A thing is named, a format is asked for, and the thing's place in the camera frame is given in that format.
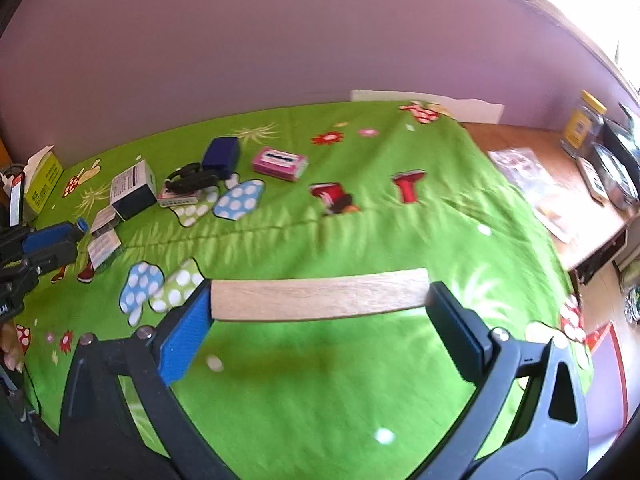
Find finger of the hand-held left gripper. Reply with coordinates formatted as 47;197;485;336
22;219;90;256
25;242;76;277

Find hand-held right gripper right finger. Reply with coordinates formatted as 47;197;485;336
415;281;591;480

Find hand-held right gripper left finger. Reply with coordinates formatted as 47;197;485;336
60;279;236;480

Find wooden block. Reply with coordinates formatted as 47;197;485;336
210;268;431;322

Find cardboard bin with orange rim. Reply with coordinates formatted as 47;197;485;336
580;321;632;466

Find pink razor blade box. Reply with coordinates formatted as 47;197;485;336
251;147;309;181

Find person's left hand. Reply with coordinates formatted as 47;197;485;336
0;322;26;373

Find small white box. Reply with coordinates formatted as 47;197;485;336
87;232;122;273
90;206;121;237

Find red and white slim packet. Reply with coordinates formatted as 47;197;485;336
9;172;27;227

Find green tissue box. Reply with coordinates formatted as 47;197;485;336
22;147;65;213

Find small pink box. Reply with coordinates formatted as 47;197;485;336
157;185;198;209

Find green printed cloth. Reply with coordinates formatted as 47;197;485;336
15;100;596;480

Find black clip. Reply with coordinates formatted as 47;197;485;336
165;162;223;195

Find clear plastic bag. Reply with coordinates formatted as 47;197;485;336
487;146;576;244

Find dark blue box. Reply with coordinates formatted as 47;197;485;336
202;136;242;180

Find white power strip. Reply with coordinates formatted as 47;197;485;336
575;156;608;203

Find metal basin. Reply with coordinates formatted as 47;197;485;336
592;142;640;211

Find white paper sheet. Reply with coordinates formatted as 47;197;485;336
350;90;505;123

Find glass jar with yellow lid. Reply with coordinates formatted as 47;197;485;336
560;90;607;159

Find metal bowls and pans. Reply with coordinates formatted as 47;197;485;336
602;102;640;161

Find wooden window sill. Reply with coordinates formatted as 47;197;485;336
507;0;640;96

